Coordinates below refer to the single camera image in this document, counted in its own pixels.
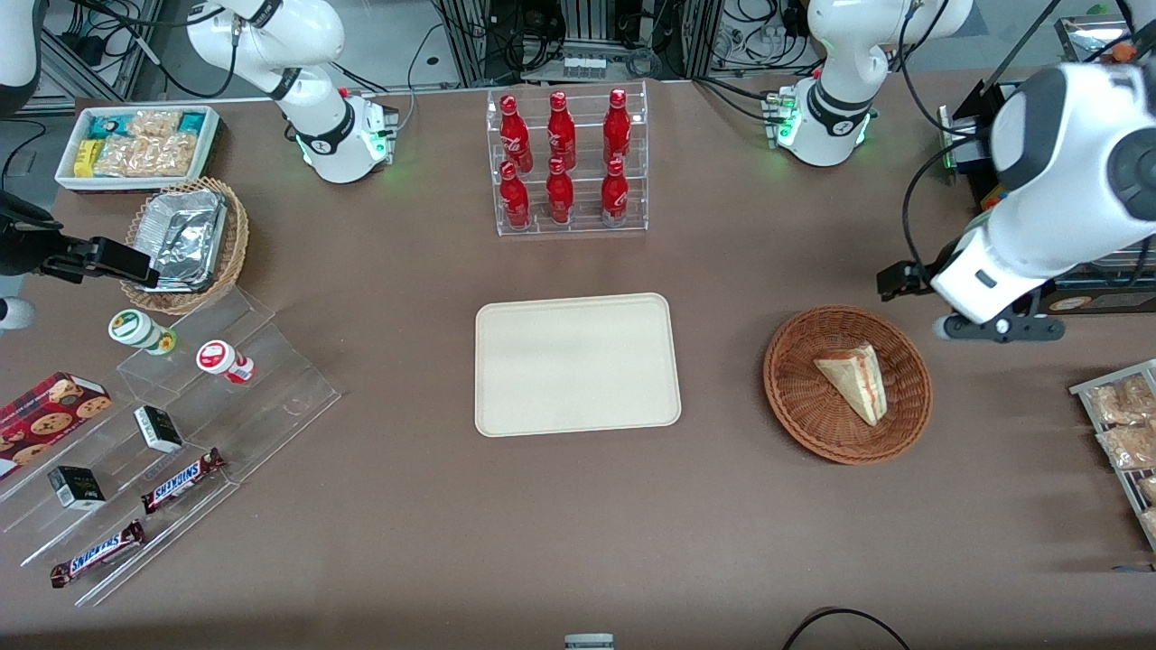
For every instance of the Snickers chocolate bar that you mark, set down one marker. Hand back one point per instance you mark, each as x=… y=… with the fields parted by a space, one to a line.
x=181 y=481
x=97 y=553

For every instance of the small black carton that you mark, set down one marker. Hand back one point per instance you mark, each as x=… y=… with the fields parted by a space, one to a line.
x=77 y=488
x=159 y=430

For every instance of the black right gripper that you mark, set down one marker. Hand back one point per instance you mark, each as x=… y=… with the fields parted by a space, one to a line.
x=27 y=252

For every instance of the red lid yogurt bottle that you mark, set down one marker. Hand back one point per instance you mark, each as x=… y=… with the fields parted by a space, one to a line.
x=219 y=358

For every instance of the white power strip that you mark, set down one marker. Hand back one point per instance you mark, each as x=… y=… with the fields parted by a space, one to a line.
x=583 y=67
x=763 y=45

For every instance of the yellow snack packet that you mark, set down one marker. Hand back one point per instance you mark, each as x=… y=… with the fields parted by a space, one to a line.
x=86 y=159

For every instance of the grey white device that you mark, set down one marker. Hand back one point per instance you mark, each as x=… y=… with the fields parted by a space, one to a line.
x=589 y=642

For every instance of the red cola bottle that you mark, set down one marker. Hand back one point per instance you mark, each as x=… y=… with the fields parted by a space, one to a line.
x=615 y=197
x=617 y=129
x=515 y=200
x=561 y=134
x=516 y=135
x=560 y=197

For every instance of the green lid yogurt bottle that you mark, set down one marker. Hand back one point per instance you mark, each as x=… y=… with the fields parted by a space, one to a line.
x=135 y=329

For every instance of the black food warmer cabinet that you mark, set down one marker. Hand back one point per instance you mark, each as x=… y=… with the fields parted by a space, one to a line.
x=968 y=149

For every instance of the clear acrylic stepped stand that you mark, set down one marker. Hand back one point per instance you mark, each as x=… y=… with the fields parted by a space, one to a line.
x=289 y=397

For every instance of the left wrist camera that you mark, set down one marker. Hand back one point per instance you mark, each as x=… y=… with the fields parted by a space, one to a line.
x=1020 y=329

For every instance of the clear pastry bag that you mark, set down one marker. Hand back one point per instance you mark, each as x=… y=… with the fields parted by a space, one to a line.
x=1124 y=402
x=1129 y=447
x=1148 y=489
x=1150 y=524

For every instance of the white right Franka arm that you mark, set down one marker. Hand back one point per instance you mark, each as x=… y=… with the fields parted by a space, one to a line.
x=334 y=144

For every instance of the white rectangular snack tray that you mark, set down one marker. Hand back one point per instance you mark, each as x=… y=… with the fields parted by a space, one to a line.
x=209 y=135

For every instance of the triangular sandwich wedge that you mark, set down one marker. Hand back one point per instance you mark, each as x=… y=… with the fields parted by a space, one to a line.
x=858 y=384

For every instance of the beige plastic tray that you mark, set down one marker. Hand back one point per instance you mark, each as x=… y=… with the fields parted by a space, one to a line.
x=578 y=366

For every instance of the clear acrylic bottle rack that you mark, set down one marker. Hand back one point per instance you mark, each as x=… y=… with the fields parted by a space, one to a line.
x=587 y=228

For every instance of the tan wicker basket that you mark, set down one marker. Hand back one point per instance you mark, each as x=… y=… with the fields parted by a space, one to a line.
x=237 y=244

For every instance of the red cookie box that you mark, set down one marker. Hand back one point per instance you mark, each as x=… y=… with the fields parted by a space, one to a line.
x=45 y=417

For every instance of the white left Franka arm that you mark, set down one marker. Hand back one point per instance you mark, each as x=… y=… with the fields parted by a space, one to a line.
x=1057 y=208

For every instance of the red sausage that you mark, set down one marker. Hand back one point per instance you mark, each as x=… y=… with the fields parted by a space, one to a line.
x=1122 y=52

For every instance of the aluminium foil container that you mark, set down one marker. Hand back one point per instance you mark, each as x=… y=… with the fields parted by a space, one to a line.
x=181 y=236

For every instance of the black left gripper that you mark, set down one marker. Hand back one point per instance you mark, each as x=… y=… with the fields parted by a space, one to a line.
x=904 y=281

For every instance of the brown wicker basket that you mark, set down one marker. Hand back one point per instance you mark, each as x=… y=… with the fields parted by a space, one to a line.
x=813 y=411

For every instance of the teal snack packet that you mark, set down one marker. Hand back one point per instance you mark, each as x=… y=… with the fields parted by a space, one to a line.
x=107 y=126
x=191 y=122

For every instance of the clear cracker bag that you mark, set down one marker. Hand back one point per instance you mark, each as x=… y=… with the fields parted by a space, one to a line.
x=155 y=123
x=172 y=155
x=122 y=158

